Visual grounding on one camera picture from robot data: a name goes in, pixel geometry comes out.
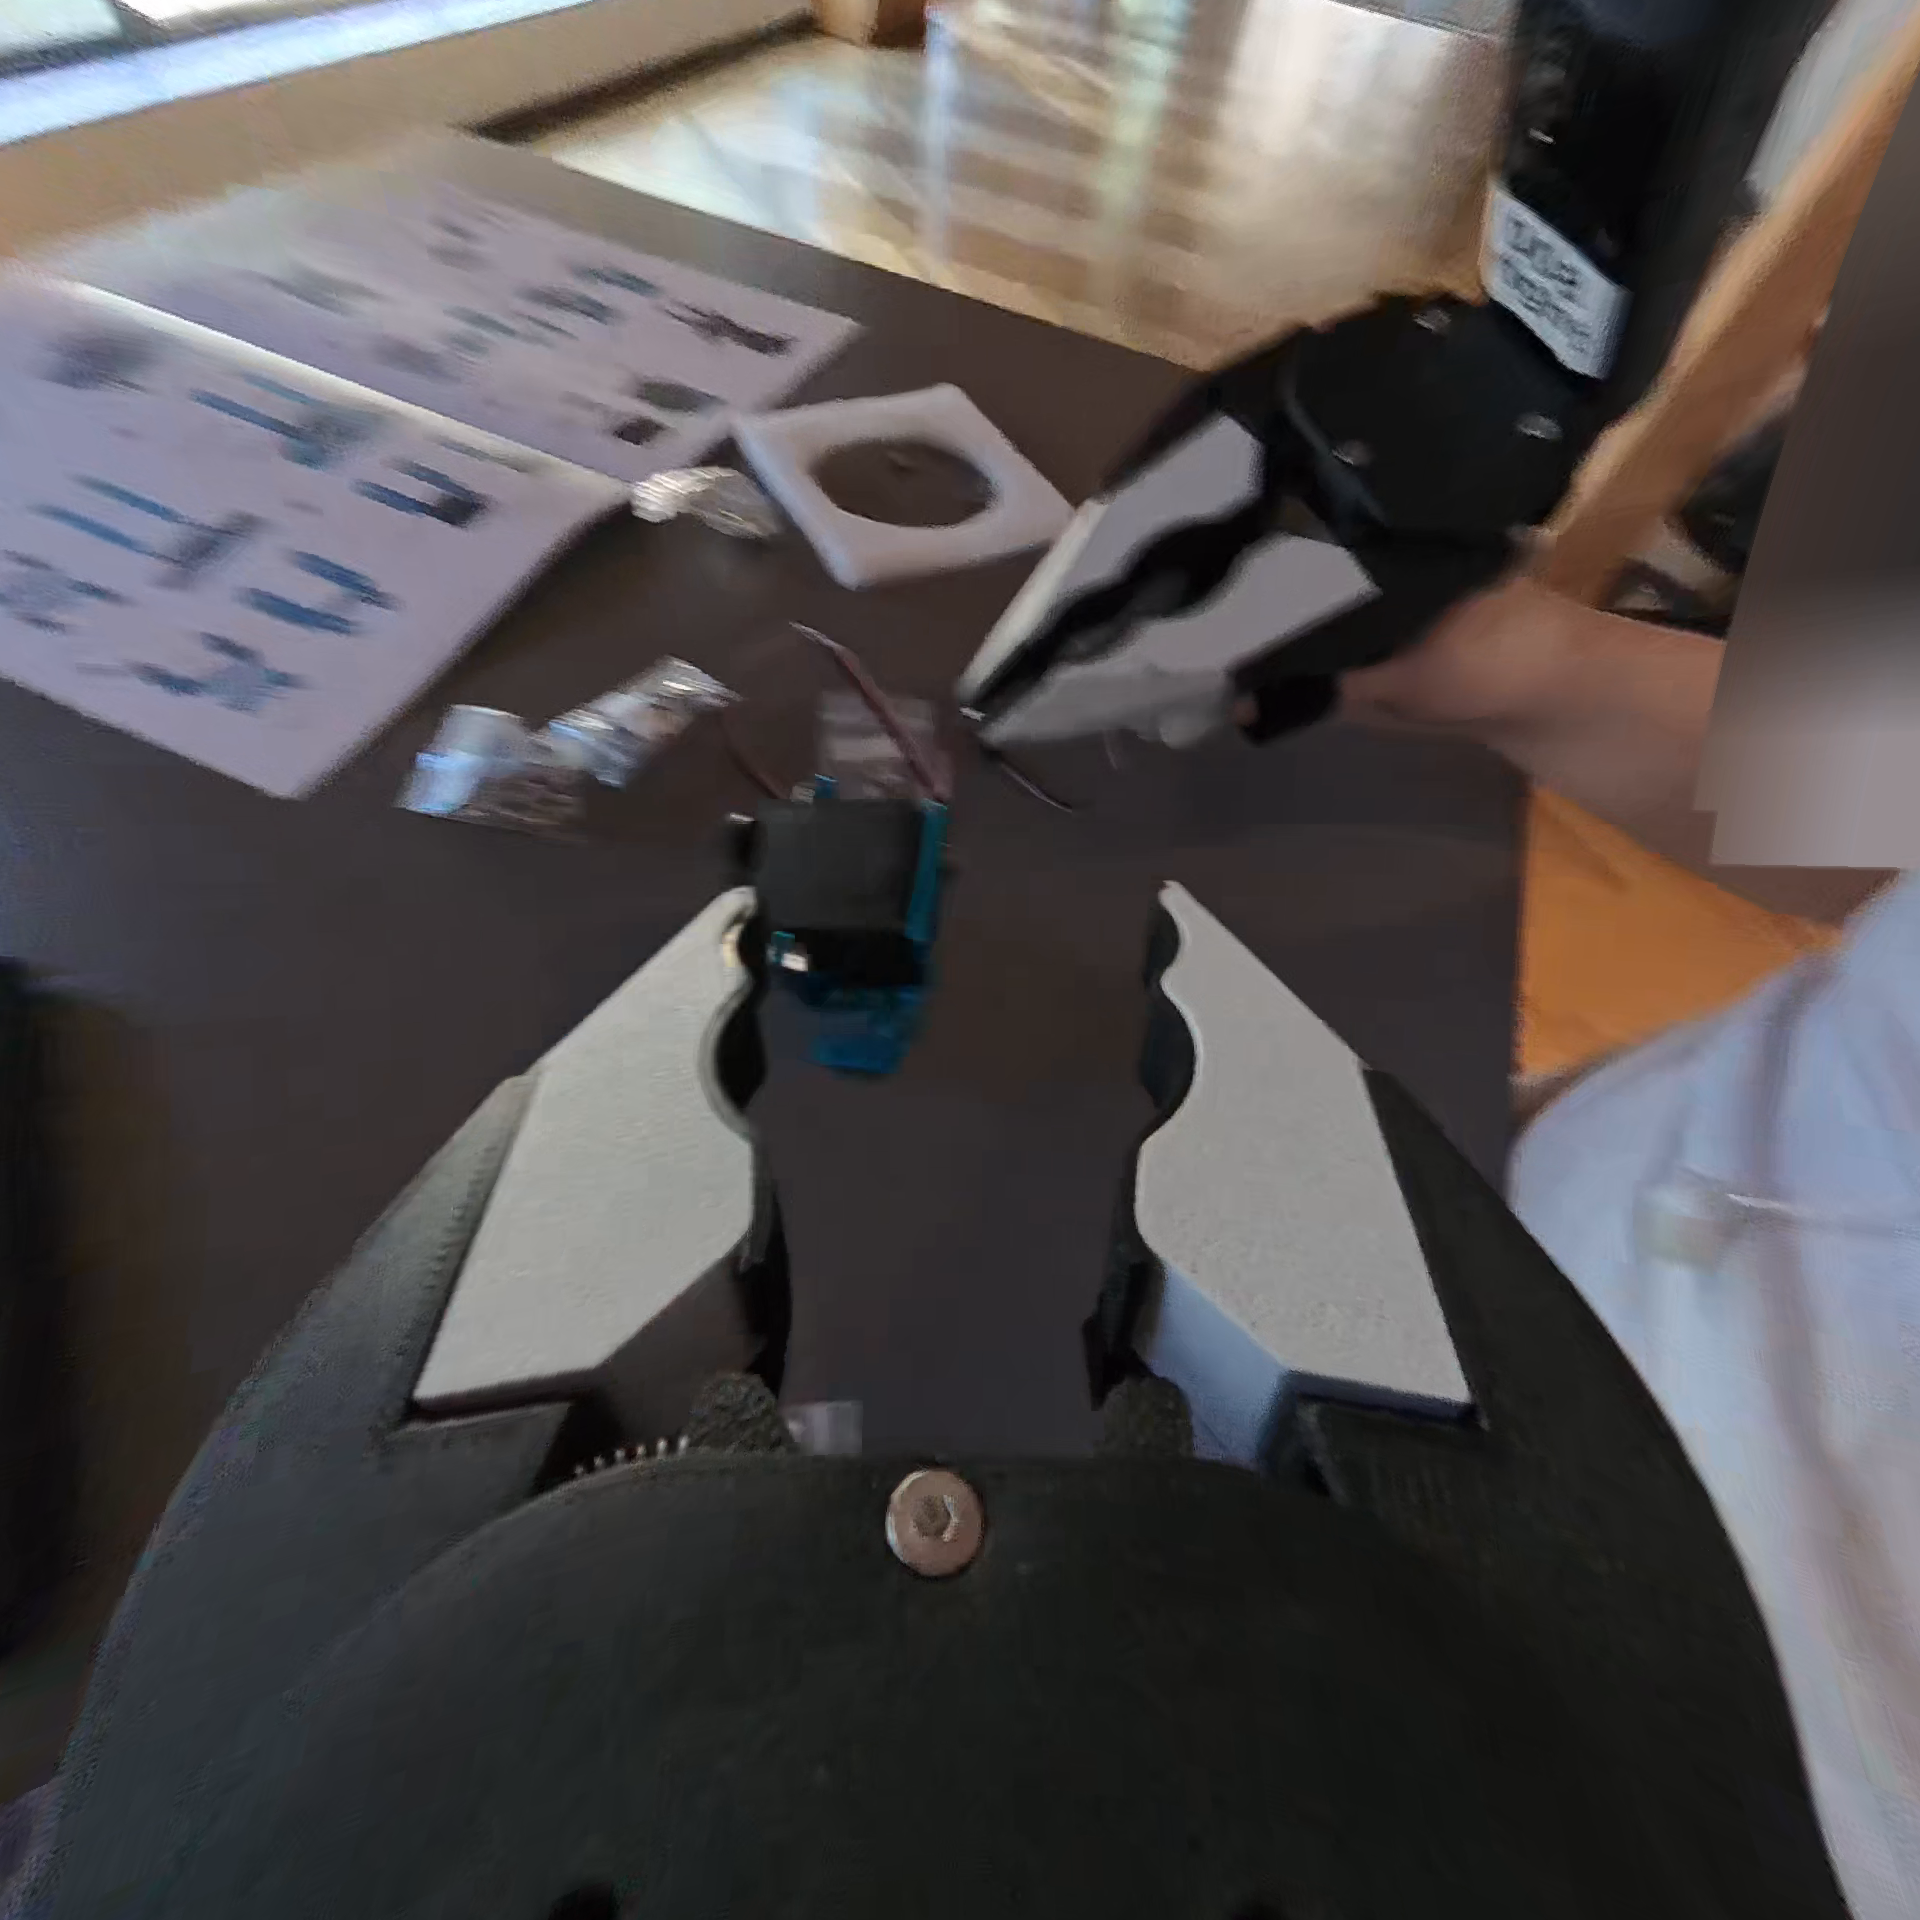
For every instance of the person's right forearm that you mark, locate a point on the person's right forearm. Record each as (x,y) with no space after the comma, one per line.
(1651,705)

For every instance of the black servo with blue bracket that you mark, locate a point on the black servo with blue bracket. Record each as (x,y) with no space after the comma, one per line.
(841,884)

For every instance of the white instruction booklet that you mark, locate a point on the white instruction booklet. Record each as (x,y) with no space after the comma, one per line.
(301,450)

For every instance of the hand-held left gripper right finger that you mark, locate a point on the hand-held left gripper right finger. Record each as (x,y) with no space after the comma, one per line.
(1304,1201)

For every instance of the person's right hand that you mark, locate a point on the person's right hand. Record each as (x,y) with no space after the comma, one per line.
(1485,674)

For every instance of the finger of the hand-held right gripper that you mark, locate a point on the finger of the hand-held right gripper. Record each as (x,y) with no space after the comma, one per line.
(1244,615)
(1171,495)

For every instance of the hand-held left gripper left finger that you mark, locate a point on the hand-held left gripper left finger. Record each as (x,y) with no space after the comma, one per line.
(600,1201)

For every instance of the dark grey desk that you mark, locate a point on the dark grey desk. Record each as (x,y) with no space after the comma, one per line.
(1274,841)

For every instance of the clear bag of small screws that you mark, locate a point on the clear bag of small screws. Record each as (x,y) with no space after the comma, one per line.
(884,735)

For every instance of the white shirt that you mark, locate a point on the white shirt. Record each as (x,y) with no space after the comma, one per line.
(1770,1350)

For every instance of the small clear parts bag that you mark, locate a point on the small clear parts bag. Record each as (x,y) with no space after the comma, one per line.
(704,501)

